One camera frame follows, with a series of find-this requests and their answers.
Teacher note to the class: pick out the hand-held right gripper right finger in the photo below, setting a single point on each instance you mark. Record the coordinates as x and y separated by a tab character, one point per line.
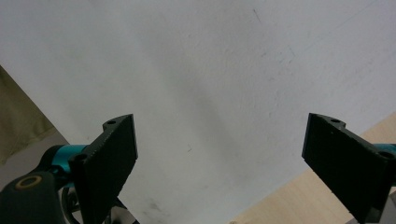
348	168

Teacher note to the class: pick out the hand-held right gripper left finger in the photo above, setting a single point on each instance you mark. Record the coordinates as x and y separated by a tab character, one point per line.
106	165

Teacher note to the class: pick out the olive cloth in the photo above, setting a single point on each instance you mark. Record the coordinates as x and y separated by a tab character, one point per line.
18	121

